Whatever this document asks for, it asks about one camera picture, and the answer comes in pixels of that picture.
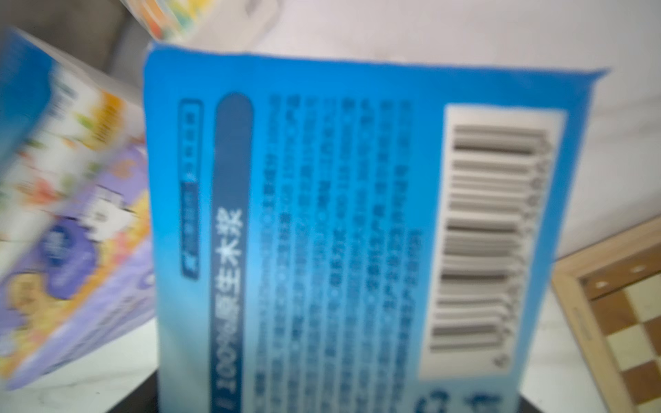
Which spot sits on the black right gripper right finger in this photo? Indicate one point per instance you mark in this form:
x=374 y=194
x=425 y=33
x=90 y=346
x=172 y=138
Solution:
x=525 y=406

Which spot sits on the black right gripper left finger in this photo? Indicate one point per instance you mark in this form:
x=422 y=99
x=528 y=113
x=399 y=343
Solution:
x=143 y=399

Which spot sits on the blue barcode tissue pack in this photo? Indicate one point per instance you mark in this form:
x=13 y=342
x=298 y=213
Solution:
x=346 y=236

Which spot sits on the cream canvas tote bag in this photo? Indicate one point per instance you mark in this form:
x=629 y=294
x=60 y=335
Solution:
x=43 y=39

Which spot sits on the purple tissue pack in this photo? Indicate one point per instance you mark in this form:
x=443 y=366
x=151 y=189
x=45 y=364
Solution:
x=87 y=281

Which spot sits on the wooden chess board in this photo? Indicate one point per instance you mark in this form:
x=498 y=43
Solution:
x=610 y=294

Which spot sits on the colourful tissue pack at back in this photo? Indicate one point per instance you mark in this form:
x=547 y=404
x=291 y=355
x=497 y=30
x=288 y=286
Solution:
x=185 y=21

